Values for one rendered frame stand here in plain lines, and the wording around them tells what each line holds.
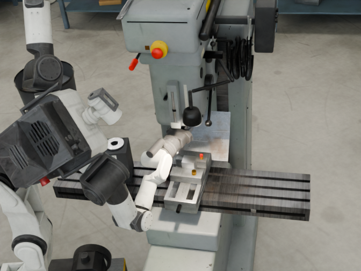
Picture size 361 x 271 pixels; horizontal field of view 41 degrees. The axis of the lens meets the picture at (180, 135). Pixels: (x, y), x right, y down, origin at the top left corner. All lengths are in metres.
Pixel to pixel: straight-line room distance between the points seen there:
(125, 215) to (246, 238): 1.37
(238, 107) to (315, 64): 2.65
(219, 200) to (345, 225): 1.38
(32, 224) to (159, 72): 0.78
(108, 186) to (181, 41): 0.55
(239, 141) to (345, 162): 1.44
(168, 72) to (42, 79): 0.50
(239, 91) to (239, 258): 1.04
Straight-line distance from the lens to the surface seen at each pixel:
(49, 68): 1.69
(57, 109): 1.63
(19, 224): 2.06
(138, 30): 1.70
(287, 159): 3.90
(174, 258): 2.33
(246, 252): 3.00
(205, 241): 2.29
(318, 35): 5.65
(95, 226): 3.53
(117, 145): 2.33
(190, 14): 1.64
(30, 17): 1.76
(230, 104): 2.51
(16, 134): 1.66
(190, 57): 1.82
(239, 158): 2.73
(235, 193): 2.32
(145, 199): 1.96
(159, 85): 1.96
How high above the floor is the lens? 2.56
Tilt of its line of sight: 38 degrees down
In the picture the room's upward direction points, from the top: 6 degrees counter-clockwise
